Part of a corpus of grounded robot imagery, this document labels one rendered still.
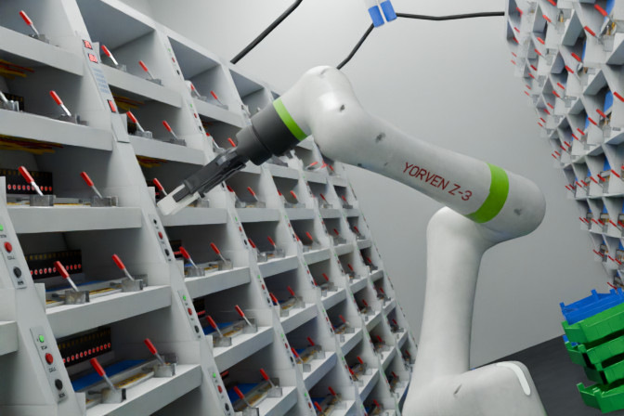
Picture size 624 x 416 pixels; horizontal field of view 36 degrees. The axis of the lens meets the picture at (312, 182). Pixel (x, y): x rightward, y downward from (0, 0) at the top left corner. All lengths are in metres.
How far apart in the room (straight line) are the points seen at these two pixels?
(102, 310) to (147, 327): 0.39
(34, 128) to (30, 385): 0.56
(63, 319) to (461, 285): 0.77
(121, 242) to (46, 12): 0.57
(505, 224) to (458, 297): 0.17
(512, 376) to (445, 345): 0.21
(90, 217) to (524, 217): 0.85
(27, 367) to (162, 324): 0.70
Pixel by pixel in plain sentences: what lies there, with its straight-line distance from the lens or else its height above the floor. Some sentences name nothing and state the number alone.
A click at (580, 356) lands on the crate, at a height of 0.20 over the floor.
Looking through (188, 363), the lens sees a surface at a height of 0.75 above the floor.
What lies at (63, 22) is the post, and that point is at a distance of 2.31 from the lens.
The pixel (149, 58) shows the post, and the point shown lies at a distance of 2.97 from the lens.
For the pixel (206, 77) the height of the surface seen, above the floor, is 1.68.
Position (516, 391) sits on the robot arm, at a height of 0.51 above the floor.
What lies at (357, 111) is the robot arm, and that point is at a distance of 1.64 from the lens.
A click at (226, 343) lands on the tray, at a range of 2.43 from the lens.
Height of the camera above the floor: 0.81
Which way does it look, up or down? 6 degrees up
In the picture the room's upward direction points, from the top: 22 degrees counter-clockwise
